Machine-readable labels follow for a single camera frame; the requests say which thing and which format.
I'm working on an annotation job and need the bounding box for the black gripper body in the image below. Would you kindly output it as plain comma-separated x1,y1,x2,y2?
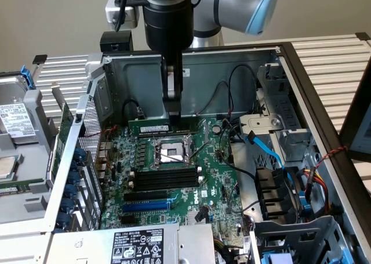
143,0,194,70

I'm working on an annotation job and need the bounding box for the green RAM stick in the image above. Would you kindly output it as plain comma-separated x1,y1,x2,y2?
0,180,35,196
128,117,201,138

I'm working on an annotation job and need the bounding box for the black RAM slot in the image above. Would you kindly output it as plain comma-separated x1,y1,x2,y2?
133,169,201,177
132,174,202,182
131,183,203,193
132,179,202,187

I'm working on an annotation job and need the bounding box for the metal socket cover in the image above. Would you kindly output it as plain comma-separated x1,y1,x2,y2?
187,118,210,160

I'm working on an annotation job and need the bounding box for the CPU socket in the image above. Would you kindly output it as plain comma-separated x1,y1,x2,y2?
149,136,194,171

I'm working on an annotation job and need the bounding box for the open grey PC case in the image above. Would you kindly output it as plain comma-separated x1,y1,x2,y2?
43,42,371,264

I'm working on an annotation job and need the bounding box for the black box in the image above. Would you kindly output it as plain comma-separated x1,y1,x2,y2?
100,30,134,53

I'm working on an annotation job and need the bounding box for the green Dell motherboard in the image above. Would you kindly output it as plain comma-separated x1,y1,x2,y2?
100,117,253,233

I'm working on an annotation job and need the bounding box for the silver disk bay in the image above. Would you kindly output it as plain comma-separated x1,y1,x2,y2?
239,63,318,172

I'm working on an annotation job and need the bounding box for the long black expansion slot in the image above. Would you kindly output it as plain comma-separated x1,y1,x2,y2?
123,190,169,202

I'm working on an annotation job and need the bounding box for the blue expansion slot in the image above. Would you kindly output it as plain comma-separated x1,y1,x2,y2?
121,201,171,214

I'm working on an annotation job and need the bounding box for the green graphics card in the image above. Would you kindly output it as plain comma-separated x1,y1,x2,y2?
49,82,75,186

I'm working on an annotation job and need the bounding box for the black fan shroud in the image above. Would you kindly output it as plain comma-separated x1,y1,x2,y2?
254,167,305,222

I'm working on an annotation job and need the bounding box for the grey drive tray assembly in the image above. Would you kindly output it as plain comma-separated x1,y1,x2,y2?
0,69,63,218

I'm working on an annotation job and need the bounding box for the silver hard disk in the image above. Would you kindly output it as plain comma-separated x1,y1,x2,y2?
0,75,40,144

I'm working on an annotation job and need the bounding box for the silver power supply unit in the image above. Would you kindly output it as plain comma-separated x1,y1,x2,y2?
48,223,217,264

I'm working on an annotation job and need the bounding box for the grey drive cage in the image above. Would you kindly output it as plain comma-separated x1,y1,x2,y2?
250,215,351,264

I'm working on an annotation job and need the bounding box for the silver CPU chip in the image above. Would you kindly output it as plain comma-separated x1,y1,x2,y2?
0,155,17,179

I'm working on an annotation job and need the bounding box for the blue plastic block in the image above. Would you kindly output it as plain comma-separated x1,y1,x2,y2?
262,252,294,264

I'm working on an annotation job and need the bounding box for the dark side panel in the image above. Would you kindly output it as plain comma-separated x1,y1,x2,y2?
338,69,371,162

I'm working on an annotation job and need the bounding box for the thick black looped wire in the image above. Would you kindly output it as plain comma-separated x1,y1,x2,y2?
123,99,145,121

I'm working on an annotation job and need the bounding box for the thin black looped wire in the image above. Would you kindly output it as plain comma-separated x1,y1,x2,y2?
228,64,259,121
208,80,232,117

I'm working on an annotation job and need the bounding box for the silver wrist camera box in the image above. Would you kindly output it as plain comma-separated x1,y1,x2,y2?
104,0,137,30

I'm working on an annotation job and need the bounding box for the red black twisted wire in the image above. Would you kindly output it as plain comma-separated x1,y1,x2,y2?
318,146,349,160
77,124,119,142

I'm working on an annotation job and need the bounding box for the blue SATA wire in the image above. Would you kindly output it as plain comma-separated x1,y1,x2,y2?
245,131,293,186

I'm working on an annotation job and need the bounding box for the yellow wire bundle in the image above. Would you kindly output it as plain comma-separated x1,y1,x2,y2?
213,237,232,258

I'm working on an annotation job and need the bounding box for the blue plastic disk bracket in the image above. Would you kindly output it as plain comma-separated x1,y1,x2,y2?
20,66,37,90

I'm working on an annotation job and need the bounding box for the coloured power wire bundle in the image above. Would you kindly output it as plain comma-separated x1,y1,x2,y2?
303,167,334,215

